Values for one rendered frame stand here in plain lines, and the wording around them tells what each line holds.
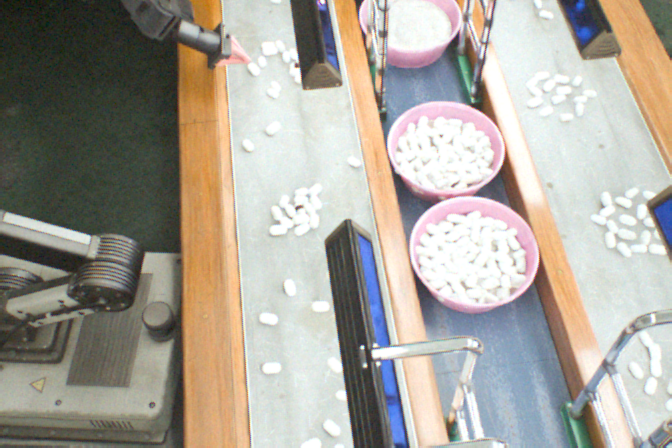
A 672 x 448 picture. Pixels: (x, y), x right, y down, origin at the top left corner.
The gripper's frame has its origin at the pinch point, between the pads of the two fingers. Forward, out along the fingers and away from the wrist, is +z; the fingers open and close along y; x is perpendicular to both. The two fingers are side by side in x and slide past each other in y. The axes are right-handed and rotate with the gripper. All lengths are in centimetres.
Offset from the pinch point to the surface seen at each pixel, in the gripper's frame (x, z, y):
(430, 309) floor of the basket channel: -11, 34, -65
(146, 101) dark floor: 90, 20, 66
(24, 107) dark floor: 119, -15, 69
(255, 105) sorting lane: 5.1, 5.4, -8.3
